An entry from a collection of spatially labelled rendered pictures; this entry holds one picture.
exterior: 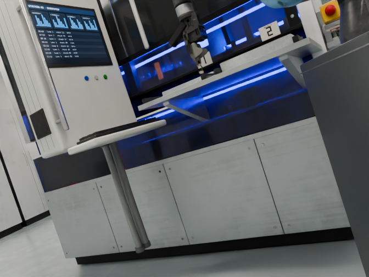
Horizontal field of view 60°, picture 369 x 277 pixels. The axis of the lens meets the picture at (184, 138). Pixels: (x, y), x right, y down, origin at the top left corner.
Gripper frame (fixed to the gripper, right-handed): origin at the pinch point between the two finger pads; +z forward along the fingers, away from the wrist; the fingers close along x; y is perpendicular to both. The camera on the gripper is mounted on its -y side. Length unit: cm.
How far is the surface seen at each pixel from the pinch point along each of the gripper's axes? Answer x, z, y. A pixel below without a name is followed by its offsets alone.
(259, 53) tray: -17.5, 9.1, 30.9
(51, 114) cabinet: -35, 2, -56
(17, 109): 19, -25, -154
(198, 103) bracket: 12.8, 15.6, -11.4
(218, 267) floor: 10, 98, -28
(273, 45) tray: -17.5, 8.5, 36.0
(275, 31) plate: 19.7, -2.6, 31.7
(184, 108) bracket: -3.0, 16.9, -11.3
